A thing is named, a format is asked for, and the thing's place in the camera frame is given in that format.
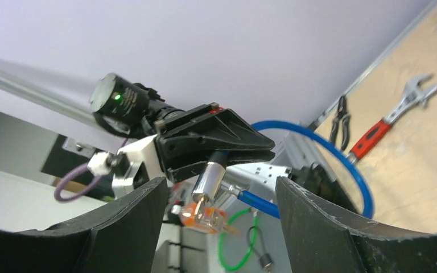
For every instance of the red handled adjustable wrench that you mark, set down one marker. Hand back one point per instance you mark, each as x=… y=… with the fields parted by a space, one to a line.
x=414 y=94

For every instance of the black pliers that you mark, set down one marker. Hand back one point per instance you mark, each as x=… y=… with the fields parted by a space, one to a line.
x=341 y=120

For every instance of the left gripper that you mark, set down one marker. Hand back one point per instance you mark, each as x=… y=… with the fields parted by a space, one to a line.
x=189 y=138

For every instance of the orange clear connector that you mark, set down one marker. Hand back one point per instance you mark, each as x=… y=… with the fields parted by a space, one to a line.
x=211 y=221

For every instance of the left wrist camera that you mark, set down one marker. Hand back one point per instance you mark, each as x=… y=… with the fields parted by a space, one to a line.
x=134 y=165

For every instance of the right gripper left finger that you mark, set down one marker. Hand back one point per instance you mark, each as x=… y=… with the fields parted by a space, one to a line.
x=120 y=236

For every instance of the blue cable lock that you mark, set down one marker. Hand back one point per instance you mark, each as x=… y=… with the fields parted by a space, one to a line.
x=298 y=142

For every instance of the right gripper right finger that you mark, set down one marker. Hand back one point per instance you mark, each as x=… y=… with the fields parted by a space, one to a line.
x=321 y=236

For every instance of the small silver key set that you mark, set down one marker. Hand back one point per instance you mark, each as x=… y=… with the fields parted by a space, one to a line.
x=199 y=210

